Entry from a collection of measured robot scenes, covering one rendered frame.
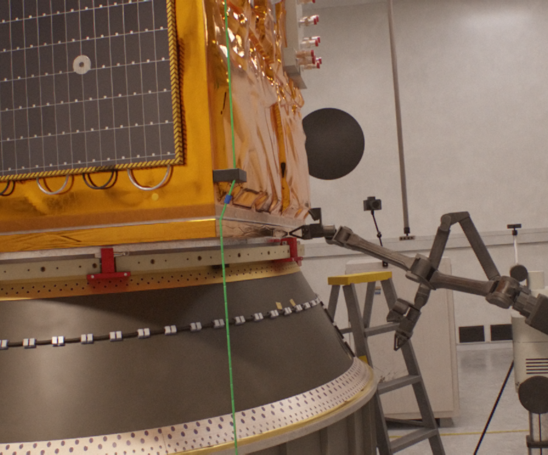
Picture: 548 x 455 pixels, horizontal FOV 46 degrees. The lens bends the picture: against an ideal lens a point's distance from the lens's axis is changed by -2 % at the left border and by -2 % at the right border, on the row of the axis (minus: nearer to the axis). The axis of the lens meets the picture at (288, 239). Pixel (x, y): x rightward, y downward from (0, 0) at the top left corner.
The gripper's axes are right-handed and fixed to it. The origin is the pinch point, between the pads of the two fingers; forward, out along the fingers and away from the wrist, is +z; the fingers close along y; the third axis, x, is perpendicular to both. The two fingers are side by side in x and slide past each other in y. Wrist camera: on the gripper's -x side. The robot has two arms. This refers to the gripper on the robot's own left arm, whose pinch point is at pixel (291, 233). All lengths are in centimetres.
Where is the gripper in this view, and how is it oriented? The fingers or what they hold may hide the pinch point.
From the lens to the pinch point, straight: 294.3
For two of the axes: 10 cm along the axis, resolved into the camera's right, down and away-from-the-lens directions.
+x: 0.7, 10.0, -0.1
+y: -1.5, 0.0, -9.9
